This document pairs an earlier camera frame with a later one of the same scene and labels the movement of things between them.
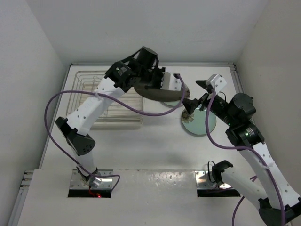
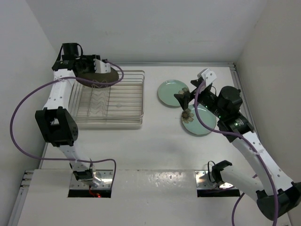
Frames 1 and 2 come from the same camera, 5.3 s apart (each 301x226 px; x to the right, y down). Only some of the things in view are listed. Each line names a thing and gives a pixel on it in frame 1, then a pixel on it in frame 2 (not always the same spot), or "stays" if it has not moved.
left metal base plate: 76,183 stays
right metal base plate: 202,180 stays
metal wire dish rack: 127,110 stays
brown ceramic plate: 158,94 to 103,77
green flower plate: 195,123 stays
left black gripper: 159,70 to 90,58
